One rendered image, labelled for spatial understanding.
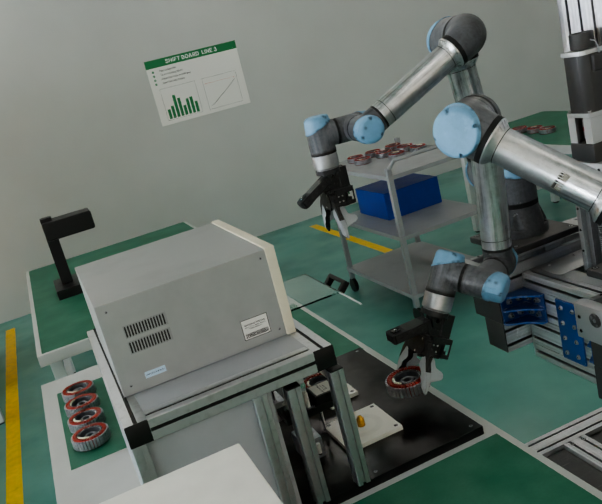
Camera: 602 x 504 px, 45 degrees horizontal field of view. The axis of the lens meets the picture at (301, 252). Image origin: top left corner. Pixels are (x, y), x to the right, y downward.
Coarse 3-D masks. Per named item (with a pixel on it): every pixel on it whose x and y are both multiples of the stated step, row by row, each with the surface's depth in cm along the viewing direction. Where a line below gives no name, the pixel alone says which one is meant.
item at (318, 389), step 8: (320, 384) 175; (328, 384) 174; (312, 392) 172; (320, 392) 171; (328, 392) 170; (312, 400) 172; (320, 400) 170; (328, 400) 171; (280, 408) 173; (312, 408) 169; (320, 408) 170; (328, 408) 171; (280, 416) 172; (288, 424) 167
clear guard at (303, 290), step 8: (288, 280) 212; (296, 280) 210; (304, 280) 208; (312, 280) 206; (288, 288) 205; (296, 288) 203; (304, 288) 201; (312, 288) 199; (320, 288) 198; (328, 288) 196; (288, 296) 198; (296, 296) 196; (304, 296) 195; (312, 296) 193; (320, 296) 192; (328, 296) 191; (296, 304) 190; (304, 304) 189; (360, 304) 195
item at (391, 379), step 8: (400, 368) 186; (408, 368) 185; (416, 368) 184; (392, 376) 184; (400, 376) 185; (408, 376) 183; (416, 376) 184; (392, 384) 180; (400, 384) 179; (408, 384) 178; (416, 384) 177; (392, 392) 179; (400, 392) 178; (408, 392) 177; (416, 392) 177
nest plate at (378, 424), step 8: (368, 408) 186; (376, 408) 185; (368, 416) 182; (376, 416) 181; (384, 416) 181; (328, 424) 183; (336, 424) 182; (368, 424) 179; (376, 424) 178; (384, 424) 177; (392, 424) 176; (400, 424) 175; (328, 432) 181; (336, 432) 179; (360, 432) 176; (368, 432) 175; (376, 432) 174; (384, 432) 173; (392, 432) 174; (336, 440) 177; (368, 440) 172; (376, 440) 173; (344, 448) 173
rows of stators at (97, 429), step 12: (72, 384) 251; (84, 384) 250; (72, 396) 242; (84, 396) 239; (96, 396) 237; (72, 408) 231; (84, 408) 231; (96, 408) 227; (72, 420) 222; (84, 420) 220; (96, 420) 221; (72, 432) 221; (84, 432) 215; (96, 432) 215; (108, 432) 212; (72, 444) 210; (84, 444) 207; (96, 444) 208
